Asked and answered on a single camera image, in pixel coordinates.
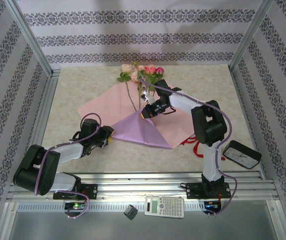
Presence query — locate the pink and purple wrapping paper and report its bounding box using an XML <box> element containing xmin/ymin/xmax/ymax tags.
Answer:
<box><xmin>77</xmin><ymin>81</ymin><xmax>198</xmax><ymax>150</ymax></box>

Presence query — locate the magenta artificial rose stem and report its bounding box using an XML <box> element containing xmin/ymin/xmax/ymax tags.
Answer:
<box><xmin>155</xmin><ymin>66</ymin><xmax>165</xmax><ymax>83</ymax></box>

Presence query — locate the peach artificial rose with bud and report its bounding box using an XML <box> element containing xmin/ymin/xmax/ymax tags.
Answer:
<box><xmin>130</xmin><ymin>60</ymin><xmax>146</xmax><ymax>110</ymax></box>

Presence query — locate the pale peach artificial rose stem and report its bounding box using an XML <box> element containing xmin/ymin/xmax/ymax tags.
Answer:
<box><xmin>116</xmin><ymin>63</ymin><xmax>137</xmax><ymax>113</ymax></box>

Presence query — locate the red ribbon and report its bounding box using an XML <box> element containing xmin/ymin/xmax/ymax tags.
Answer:
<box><xmin>180</xmin><ymin>135</ymin><xmax>226</xmax><ymax>161</ymax></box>

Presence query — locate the left controller board green light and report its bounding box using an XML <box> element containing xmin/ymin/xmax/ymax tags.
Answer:
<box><xmin>64</xmin><ymin>202</ymin><xmax>86</xmax><ymax>211</ymax></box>

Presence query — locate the small black ribbed plastic part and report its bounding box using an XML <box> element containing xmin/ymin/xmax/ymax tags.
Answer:
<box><xmin>123</xmin><ymin>204</ymin><xmax>138</xmax><ymax>221</ymax></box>

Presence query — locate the grey scientific calculator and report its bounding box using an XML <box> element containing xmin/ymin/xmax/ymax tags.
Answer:
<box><xmin>144</xmin><ymin>195</ymin><xmax>185</xmax><ymax>220</ymax></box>

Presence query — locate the grey sheet metal panel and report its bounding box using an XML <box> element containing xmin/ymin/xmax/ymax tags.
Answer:
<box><xmin>7</xmin><ymin>211</ymin><xmax>280</xmax><ymax>240</ymax></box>

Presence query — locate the black rectangular desk clock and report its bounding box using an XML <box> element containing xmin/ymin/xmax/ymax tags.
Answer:
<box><xmin>223</xmin><ymin>140</ymin><xmax>263</xmax><ymax>170</ymax></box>

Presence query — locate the right controller board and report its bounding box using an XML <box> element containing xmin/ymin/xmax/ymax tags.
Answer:
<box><xmin>204</xmin><ymin>201</ymin><xmax>222</xmax><ymax>212</ymax></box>

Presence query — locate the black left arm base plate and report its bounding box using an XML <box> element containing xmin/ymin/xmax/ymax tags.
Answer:
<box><xmin>53</xmin><ymin>183</ymin><xmax>98</xmax><ymax>201</ymax></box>

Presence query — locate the aluminium front frame rail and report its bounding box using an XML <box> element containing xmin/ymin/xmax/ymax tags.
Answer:
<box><xmin>6</xmin><ymin>170</ymin><xmax>281</xmax><ymax>203</ymax></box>

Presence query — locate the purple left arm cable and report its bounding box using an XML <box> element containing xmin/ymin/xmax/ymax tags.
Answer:
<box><xmin>34</xmin><ymin>112</ymin><xmax>90</xmax><ymax>220</ymax></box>

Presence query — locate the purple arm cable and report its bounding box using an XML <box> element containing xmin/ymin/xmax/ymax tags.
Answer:
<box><xmin>34</xmin><ymin>112</ymin><xmax>90</xmax><ymax>220</ymax></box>
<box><xmin>135</xmin><ymin>76</ymin><xmax>239</xmax><ymax>218</ymax></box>

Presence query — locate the aluminium left side rail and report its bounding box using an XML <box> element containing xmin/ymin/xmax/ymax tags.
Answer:
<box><xmin>19</xmin><ymin>71</ymin><xmax>61</xmax><ymax>182</ymax></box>

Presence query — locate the slotted grey cable duct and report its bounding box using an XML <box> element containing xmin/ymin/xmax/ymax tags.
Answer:
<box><xmin>16</xmin><ymin>201</ymin><xmax>271</xmax><ymax>212</ymax></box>

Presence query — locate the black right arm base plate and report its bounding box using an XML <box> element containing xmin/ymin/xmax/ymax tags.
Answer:
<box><xmin>185</xmin><ymin>182</ymin><xmax>231</xmax><ymax>200</ymax></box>

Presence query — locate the aluminium right side rail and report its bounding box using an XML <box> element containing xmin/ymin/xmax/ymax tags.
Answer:
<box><xmin>231</xmin><ymin>67</ymin><xmax>267</xmax><ymax>180</ymax></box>

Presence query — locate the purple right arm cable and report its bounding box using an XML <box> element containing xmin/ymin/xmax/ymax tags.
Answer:
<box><xmin>135</xmin><ymin>76</ymin><xmax>239</xmax><ymax>218</ymax></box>

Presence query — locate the aluminium right frame post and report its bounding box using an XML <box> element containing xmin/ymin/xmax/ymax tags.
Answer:
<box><xmin>229</xmin><ymin>0</ymin><xmax>276</xmax><ymax>72</ymax></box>

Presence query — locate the aluminium frame post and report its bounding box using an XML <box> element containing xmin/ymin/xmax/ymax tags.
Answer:
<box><xmin>4</xmin><ymin>0</ymin><xmax>53</xmax><ymax>77</ymax></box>
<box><xmin>229</xmin><ymin>0</ymin><xmax>276</xmax><ymax>72</ymax></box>

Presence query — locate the aluminium left frame post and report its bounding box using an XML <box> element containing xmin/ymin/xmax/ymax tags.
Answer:
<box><xmin>4</xmin><ymin>0</ymin><xmax>53</xmax><ymax>77</ymax></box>

